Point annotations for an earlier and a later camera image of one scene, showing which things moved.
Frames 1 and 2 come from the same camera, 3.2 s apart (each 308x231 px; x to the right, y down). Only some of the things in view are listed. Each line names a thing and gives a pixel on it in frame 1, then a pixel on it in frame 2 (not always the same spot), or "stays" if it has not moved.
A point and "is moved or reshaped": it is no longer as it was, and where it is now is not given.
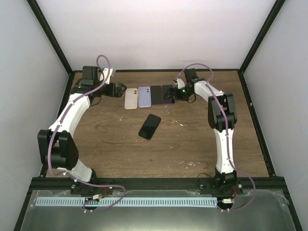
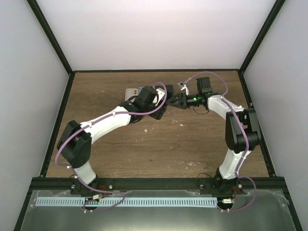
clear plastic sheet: x=254 y=210 stays
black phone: x=149 y=126 is moved or reshaped
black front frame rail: x=152 y=183 stays
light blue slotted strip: x=125 y=201 stays
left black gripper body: x=111 y=93 → x=157 y=114
